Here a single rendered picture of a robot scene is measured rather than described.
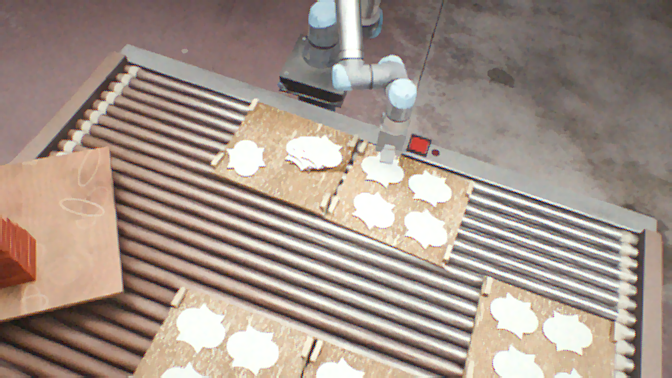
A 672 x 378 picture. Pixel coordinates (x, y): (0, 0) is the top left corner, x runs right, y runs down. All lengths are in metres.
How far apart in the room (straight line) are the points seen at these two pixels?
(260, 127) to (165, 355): 0.83
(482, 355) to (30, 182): 1.41
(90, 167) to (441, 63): 2.51
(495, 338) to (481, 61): 2.46
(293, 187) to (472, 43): 2.40
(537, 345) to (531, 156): 1.83
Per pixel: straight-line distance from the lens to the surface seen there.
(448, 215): 1.79
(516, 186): 1.97
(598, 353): 1.77
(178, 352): 1.56
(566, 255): 1.89
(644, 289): 1.93
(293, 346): 1.54
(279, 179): 1.78
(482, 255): 1.78
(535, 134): 3.47
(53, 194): 1.76
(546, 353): 1.70
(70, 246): 1.65
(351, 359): 1.54
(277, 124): 1.92
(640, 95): 4.09
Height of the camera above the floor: 2.41
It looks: 56 degrees down
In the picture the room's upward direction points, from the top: 9 degrees clockwise
